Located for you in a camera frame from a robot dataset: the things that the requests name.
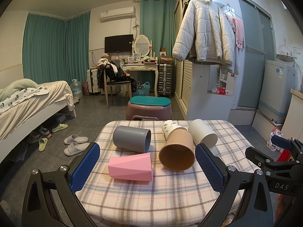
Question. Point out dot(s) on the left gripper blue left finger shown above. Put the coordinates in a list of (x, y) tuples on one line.
[(81, 167)]

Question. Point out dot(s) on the green curtain middle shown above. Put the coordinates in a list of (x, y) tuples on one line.
[(157, 23)]

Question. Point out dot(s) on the wooden chair with clothes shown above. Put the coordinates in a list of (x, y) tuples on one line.
[(110, 75)]

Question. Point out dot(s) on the white louvered wardrobe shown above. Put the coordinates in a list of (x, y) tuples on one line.
[(203, 91)]

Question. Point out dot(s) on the plain white cup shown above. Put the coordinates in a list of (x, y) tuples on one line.
[(202, 133)]

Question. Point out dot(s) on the purple stool with teal cushion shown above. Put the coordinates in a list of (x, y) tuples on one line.
[(149, 108)]

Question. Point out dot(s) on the pink faceted cup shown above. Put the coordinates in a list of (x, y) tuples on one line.
[(133, 167)]

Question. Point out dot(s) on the white slipper far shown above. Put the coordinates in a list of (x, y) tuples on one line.
[(76, 139)]

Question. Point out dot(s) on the white slipper near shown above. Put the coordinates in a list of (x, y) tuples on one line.
[(74, 148)]

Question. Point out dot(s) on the bed with beige sheet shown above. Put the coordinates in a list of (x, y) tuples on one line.
[(27, 108)]

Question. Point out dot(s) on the white washing machine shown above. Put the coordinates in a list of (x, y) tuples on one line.
[(275, 97)]

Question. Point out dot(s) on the teal laundry basket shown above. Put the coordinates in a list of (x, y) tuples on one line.
[(140, 89)]

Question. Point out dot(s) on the green curtain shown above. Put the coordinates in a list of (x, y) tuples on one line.
[(56, 49), (157, 23)]

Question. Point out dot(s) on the sneaker under bed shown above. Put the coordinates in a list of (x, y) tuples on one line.
[(35, 136)]

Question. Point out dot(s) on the white cabinet right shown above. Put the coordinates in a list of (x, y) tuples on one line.
[(293, 123)]

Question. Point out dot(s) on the oval vanity mirror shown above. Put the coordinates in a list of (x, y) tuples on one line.
[(142, 45)]

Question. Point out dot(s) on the green slipper far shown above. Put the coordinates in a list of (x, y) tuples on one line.
[(59, 127)]

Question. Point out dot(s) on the green slipper near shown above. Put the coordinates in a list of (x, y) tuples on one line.
[(42, 144)]

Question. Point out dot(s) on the white slipper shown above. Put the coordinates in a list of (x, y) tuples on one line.
[(74, 148), (76, 139)]

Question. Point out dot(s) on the brown paper cup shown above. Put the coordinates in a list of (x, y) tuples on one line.
[(177, 154)]

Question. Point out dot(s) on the green slipper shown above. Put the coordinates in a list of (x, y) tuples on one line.
[(59, 127), (42, 144)]

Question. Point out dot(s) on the red bag on floor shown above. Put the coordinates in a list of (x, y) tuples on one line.
[(285, 156)]

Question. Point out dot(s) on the grey plastic cup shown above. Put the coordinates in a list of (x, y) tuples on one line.
[(132, 139)]

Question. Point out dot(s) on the white leaf-patterned paper cup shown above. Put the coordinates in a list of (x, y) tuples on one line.
[(169, 126)]

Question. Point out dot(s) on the white puffer jacket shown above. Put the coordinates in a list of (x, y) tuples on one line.
[(205, 36)]

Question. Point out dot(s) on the black television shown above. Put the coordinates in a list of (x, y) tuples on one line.
[(118, 43)]

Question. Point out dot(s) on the white suitcase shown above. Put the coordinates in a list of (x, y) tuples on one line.
[(92, 80)]

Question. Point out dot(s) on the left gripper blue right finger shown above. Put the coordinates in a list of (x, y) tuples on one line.
[(212, 166)]

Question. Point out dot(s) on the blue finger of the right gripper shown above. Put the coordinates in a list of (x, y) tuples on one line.
[(281, 142)]

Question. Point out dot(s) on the water jug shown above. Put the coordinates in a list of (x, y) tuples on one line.
[(76, 87)]

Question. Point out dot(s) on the white vanity desk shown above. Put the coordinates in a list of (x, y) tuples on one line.
[(144, 67)]

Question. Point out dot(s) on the pink hanging garment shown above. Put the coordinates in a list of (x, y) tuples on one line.
[(238, 28)]

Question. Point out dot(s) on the plaid tablecloth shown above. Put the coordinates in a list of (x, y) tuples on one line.
[(170, 199)]

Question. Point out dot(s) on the white printed package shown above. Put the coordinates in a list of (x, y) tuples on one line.
[(271, 143)]

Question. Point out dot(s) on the silver black suitcase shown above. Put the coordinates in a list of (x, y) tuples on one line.
[(165, 79)]

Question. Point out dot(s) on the white air conditioner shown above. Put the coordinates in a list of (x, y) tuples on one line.
[(119, 13)]

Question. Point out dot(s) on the green curtain left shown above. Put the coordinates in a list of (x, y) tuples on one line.
[(56, 49)]

